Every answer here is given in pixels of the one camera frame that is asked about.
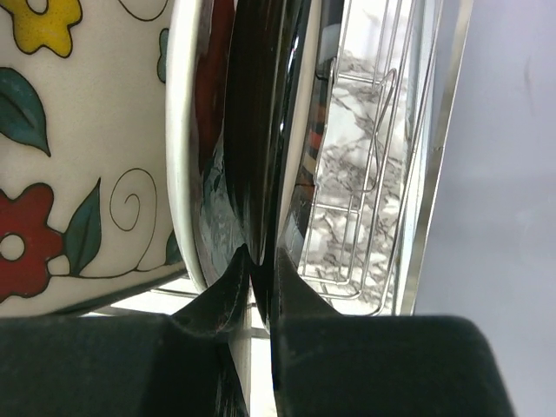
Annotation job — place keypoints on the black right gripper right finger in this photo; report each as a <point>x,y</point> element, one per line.
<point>329,364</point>

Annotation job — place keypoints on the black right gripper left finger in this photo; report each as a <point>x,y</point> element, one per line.
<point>129,365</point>

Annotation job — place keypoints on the teal and red plate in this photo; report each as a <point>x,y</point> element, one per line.
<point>206,230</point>

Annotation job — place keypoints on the black rimmed striped plate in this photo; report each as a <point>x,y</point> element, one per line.
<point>279,79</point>

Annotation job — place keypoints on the white floral plate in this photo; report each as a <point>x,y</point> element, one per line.
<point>84,203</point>

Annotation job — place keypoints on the wire dish rack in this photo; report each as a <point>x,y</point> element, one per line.
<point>368,169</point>

